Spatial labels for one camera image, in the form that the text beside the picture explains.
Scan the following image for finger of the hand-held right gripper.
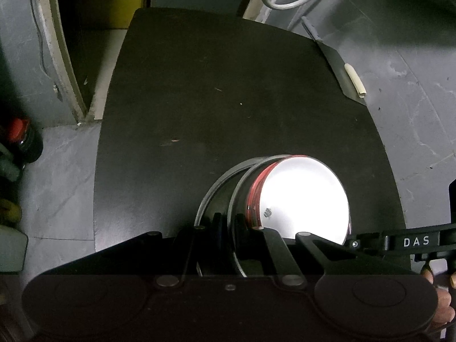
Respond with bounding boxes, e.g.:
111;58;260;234
343;231;388;256

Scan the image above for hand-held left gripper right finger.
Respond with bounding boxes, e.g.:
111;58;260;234
235;215;418;290

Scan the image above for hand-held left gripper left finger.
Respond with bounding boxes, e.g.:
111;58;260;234
38;213;229;290

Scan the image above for steel plate with sticker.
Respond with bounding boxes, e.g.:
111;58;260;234
194;156;271;278

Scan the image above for person's right hand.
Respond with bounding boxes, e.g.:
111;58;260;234
422;268;456;328

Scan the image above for cream cylindrical stick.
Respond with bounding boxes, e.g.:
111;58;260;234
344;63;367;98

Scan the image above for red capped dark jar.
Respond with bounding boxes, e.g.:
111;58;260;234
7;117;44;164

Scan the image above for yellow cardboard box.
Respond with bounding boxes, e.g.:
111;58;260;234
76;0;146;29

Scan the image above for cream door frame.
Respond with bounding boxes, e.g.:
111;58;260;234
27;0;89;122

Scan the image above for thin wall cable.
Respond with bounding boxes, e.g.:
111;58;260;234
30;0;55;79

